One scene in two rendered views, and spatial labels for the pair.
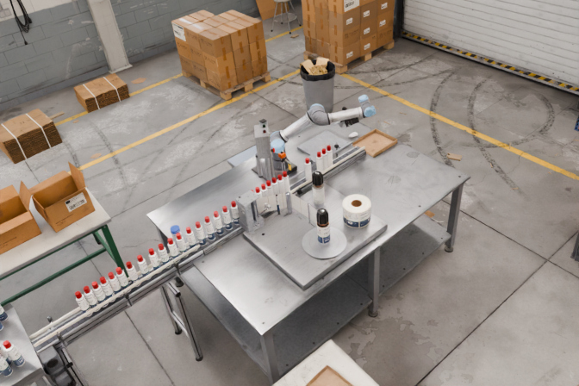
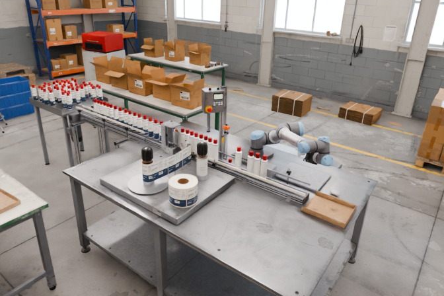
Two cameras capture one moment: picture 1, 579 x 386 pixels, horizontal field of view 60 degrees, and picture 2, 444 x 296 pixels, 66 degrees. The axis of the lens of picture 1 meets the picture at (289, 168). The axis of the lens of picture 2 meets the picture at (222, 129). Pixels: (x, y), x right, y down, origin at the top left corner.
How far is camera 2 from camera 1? 3.51 m
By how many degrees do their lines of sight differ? 62
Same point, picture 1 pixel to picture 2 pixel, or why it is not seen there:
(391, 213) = (202, 227)
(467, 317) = not seen: outside the picture
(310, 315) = (139, 243)
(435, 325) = not seen: outside the picture
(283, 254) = (136, 166)
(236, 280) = (117, 156)
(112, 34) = (411, 86)
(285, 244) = not seen: hidden behind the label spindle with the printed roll
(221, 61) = (429, 128)
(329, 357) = (30, 203)
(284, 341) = (114, 231)
